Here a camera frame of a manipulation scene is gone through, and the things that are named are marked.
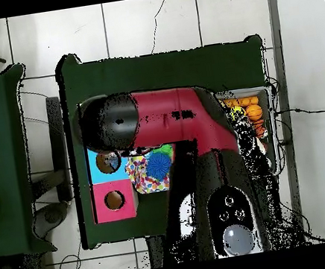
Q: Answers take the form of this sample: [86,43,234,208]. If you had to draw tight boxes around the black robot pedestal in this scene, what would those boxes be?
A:
[145,233,172,269]

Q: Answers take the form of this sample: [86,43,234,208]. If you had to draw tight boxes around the shallow clear mesh bin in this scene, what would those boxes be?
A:
[214,83,285,183]

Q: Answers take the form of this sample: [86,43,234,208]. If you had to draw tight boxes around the large blue fuzzy spiky ball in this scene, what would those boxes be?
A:
[143,149,175,183]

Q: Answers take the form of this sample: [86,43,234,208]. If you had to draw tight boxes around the large polka dot cloth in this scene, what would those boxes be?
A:
[123,148,174,197]

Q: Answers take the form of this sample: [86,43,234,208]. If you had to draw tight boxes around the wooden box with three holes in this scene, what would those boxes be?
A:
[76,96,142,225]

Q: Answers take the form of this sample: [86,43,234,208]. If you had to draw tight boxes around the orange toy basketball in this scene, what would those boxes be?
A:
[244,103,264,123]

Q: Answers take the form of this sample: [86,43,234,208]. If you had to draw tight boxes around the green spiky ball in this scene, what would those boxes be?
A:
[154,143,175,161]

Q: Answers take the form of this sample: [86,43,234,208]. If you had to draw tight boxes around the yellow ball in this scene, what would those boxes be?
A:
[229,104,247,121]

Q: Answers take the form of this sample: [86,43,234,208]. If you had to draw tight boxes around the clear bottle with blue label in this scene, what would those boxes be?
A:
[104,150,122,172]

